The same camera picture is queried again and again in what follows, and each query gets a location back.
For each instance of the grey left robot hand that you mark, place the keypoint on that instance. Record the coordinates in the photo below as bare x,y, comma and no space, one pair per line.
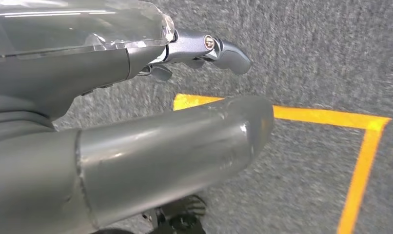
151,161

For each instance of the yellow floor tape square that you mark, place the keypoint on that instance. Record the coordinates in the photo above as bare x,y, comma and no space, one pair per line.
329,116

